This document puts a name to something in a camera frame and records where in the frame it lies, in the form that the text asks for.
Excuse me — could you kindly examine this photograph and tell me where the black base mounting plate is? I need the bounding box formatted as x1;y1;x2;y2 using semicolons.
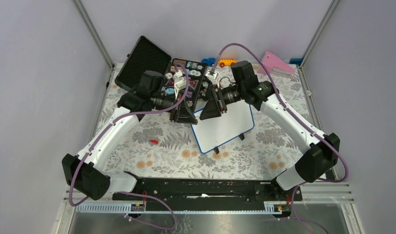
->
112;177;293;212

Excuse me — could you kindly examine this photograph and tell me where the floral tablecloth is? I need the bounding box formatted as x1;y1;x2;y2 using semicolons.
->
85;63;318;181

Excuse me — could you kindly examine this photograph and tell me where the pink plastic stand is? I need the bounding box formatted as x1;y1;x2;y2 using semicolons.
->
261;51;296;76

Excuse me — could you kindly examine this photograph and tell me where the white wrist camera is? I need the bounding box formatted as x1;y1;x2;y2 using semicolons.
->
173;71;187;101
205;69;219;82

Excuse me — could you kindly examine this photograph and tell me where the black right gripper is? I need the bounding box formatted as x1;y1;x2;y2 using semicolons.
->
199;83;245;121

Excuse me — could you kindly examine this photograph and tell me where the blue framed whiteboard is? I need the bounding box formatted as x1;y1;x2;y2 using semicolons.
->
191;101;255;154

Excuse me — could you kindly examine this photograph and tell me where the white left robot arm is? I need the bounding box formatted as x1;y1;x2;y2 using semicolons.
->
61;68;193;206

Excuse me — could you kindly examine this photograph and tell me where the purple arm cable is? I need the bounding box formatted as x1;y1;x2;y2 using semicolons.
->
211;42;350;183
68;63;191;230

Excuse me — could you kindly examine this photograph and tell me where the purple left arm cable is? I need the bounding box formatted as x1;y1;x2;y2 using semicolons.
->
68;63;191;230

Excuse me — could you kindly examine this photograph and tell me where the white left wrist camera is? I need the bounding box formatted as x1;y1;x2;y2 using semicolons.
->
173;71;187;101

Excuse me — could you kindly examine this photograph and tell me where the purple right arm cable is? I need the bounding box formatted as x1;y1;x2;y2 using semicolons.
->
211;42;350;183

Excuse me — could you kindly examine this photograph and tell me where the blue toy car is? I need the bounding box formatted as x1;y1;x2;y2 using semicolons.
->
201;58;217;66

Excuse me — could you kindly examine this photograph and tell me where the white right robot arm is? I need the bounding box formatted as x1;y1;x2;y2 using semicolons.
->
199;60;340;201

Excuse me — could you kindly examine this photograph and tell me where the black poker chip case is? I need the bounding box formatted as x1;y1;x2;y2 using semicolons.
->
115;35;215;112

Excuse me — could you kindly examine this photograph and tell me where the orange toy car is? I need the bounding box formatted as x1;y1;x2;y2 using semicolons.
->
218;59;237;67

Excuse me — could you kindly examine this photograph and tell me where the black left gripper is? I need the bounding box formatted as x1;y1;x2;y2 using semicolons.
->
151;90;198;124

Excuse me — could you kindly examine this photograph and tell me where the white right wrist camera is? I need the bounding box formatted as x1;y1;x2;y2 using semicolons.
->
205;69;219;82

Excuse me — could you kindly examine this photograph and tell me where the blue block in corner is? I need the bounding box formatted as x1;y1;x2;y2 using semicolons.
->
289;58;303;66

